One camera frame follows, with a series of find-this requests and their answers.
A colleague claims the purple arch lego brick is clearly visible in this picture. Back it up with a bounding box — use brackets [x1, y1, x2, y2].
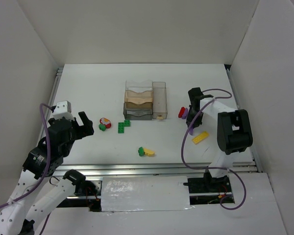
[181, 108, 188, 119]

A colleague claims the red arch lego brick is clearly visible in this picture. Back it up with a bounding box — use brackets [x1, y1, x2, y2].
[178, 107, 186, 118]

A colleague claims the purple square lego brick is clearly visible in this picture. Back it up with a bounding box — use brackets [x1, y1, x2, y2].
[189, 126, 194, 136]

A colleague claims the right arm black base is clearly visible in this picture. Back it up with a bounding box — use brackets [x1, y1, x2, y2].
[183, 174, 232, 196]

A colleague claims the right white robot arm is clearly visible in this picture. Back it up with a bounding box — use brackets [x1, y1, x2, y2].
[181, 87, 253, 179]

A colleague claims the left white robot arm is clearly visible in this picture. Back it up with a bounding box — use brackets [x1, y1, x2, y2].
[0, 112, 94, 235]

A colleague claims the small green lego brick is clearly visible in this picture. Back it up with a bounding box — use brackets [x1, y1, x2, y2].
[98, 123, 106, 131]

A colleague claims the yellow flat lego plate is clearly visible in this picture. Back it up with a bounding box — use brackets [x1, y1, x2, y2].
[192, 131, 209, 144]

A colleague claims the green flat lego plate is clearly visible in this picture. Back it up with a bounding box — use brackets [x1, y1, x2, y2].
[118, 122, 125, 134]

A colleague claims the green square lego brick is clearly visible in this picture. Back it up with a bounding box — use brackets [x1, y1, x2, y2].
[123, 120, 131, 127]

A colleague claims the dark grey plastic bin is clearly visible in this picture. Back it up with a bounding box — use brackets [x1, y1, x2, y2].
[123, 102, 152, 120]

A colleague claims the yellow curved lego piece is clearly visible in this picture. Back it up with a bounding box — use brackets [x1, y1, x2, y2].
[143, 148, 155, 157]

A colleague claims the green round lego piece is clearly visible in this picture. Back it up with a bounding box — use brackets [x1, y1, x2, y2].
[138, 147, 145, 157]

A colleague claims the clear plastic bin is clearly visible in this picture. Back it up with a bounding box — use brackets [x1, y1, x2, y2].
[125, 80, 153, 93]

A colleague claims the white tape covered panel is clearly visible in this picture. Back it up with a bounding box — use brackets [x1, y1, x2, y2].
[101, 176, 191, 212]

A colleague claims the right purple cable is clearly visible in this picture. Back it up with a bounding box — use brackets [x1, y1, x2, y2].
[180, 88, 247, 210]

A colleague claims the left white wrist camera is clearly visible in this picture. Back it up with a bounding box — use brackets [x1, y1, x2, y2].
[52, 100, 74, 121]

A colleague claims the aluminium table frame rail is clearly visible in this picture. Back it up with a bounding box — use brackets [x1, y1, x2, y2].
[39, 64, 263, 174]

